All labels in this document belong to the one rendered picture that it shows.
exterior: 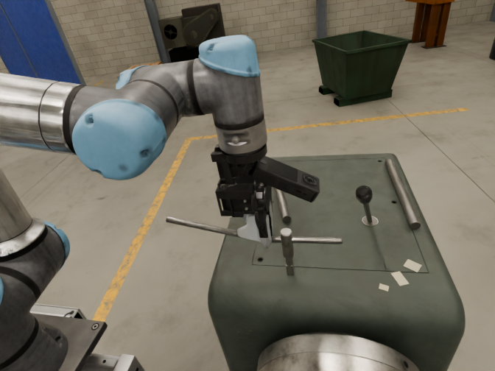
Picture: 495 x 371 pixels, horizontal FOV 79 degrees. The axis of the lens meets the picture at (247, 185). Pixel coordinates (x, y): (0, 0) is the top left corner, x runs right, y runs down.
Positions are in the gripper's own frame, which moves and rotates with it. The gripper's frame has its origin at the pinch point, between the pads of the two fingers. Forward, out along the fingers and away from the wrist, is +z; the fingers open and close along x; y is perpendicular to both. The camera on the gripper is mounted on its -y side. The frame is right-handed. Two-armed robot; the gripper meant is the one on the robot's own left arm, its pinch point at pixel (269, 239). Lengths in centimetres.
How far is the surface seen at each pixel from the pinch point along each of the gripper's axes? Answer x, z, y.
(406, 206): -19.6, 7.4, -29.3
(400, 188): -26.6, 7.3, -29.5
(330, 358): 15.4, 11.2, -10.6
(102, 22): -895, -14, 621
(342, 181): -33.6, 9.4, -16.1
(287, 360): 15.3, 13.6, -3.6
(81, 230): -143, 134, 218
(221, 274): 1.5, 9.3, 11.2
